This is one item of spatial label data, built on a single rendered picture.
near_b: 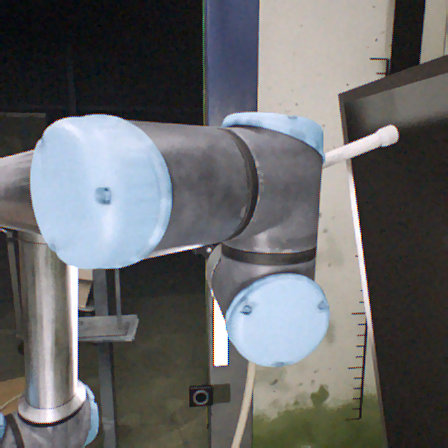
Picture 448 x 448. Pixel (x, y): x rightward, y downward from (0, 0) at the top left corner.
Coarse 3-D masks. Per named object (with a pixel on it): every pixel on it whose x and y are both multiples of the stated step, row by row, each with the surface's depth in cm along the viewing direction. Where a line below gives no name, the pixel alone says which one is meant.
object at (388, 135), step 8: (384, 128) 66; (392, 128) 66; (376, 136) 66; (384, 136) 66; (392, 136) 66; (352, 144) 66; (360, 144) 66; (368, 144) 66; (376, 144) 66; (384, 144) 66; (328, 152) 66; (336, 152) 65; (344, 152) 65; (352, 152) 66; (360, 152) 66; (328, 160) 65; (336, 160) 65; (344, 160) 66
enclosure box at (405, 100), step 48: (384, 96) 90; (432, 96) 92; (432, 144) 95; (384, 192) 95; (432, 192) 97; (384, 240) 98; (432, 240) 100; (384, 288) 101; (432, 288) 103; (384, 336) 104; (432, 336) 106; (384, 384) 107; (432, 384) 109; (384, 432) 108; (432, 432) 113
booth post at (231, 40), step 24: (216, 0) 129; (240, 0) 130; (216, 24) 131; (240, 24) 131; (216, 48) 132; (240, 48) 133; (216, 72) 134; (240, 72) 134; (216, 96) 135; (240, 96) 136; (216, 120) 137; (240, 360) 157; (240, 384) 159; (216, 408) 160; (240, 408) 161; (216, 432) 162
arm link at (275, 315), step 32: (224, 256) 34; (224, 288) 35; (256, 288) 31; (288, 288) 31; (320, 288) 32; (224, 320) 35; (256, 320) 31; (288, 320) 32; (320, 320) 32; (256, 352) 32; (288, 352) 33
